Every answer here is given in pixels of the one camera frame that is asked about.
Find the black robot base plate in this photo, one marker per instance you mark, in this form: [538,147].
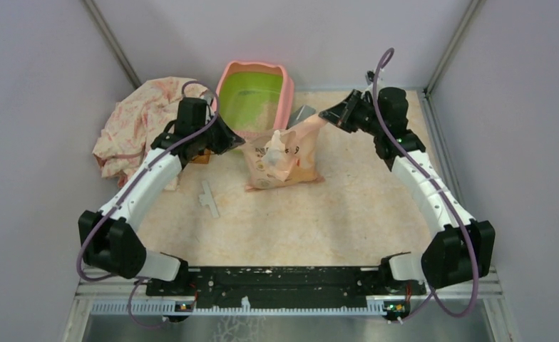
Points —
[283,287]

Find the metal litter scoop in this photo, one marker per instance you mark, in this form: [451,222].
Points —
[300,114]

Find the white bag sealing clip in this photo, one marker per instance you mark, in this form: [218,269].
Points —
[206,199]

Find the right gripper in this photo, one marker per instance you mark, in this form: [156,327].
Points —
[340,115]

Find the pink floral cloth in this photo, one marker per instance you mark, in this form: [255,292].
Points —
[136,121]

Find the orange wooden tray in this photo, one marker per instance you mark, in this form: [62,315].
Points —
[202,157]

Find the beige litter pellets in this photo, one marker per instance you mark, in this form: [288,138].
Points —
[264,118]

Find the pink cat litter bag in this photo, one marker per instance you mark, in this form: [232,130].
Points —
[281,158]

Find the pink and green litter box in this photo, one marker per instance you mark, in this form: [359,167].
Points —
[245,86]

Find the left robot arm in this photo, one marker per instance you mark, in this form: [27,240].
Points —
[109,239]

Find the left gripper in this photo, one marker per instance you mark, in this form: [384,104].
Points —
[228,139]

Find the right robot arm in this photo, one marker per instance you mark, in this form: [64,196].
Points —
[461,247]

